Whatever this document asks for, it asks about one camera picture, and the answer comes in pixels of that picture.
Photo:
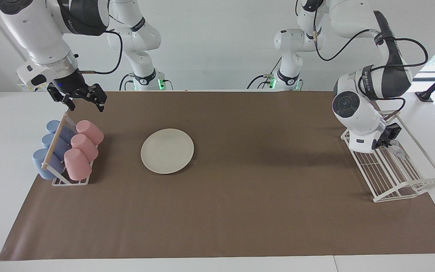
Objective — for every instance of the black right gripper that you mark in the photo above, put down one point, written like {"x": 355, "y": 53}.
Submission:
{"x": 70, "y": 85}

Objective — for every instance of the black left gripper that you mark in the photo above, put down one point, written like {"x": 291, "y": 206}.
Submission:
{"x": 389, "y": 134}

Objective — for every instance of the silver mesh scrubbing sponge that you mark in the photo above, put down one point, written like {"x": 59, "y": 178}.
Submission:
{"x": 398, "y": 152}

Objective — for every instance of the white round plate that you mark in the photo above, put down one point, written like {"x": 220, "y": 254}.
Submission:
{"x": 167, "y": 151}

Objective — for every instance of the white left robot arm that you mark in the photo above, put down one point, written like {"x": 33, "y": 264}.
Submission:
{"x": 357, "y": 113}

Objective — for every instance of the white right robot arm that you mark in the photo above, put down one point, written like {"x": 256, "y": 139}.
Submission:
{"x": 36, "y": 34}

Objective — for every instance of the pink plastic cup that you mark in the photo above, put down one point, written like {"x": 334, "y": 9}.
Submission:
{"x": 85, "y": 146}
{"x": 89, "y": 131}
{"x": 77, "y": 164}

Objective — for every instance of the blue plastic cup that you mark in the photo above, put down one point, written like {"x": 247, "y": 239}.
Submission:
{"x": 47, "y": 140}
{"x": 66, "y": 132}
{"x": 42, "y": 166}

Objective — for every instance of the wooden rack tray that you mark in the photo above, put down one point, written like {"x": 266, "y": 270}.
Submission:
{"x": 54, "y": 141}

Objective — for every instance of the yellow label box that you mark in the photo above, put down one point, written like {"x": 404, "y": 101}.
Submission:
{"x": 23, "y": 88}

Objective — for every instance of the brown paper table mat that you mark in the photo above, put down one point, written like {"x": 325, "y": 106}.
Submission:
{"x": 240, "y": 207}

